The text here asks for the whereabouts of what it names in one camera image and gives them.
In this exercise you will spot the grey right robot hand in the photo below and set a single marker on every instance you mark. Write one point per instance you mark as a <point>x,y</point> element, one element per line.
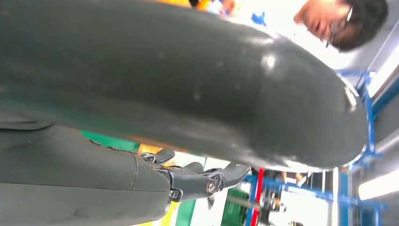
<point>156,78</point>

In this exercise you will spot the red metal pole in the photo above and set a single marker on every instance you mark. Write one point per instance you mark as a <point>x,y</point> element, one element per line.
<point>258,187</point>

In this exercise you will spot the person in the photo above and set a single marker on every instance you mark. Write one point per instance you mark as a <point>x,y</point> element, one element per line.
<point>358,28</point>

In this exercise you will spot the blue metal rack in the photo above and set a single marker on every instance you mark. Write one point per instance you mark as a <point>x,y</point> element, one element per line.
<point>370,109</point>

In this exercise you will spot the green plastic crate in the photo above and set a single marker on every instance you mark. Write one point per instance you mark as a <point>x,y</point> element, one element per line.
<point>233,212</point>

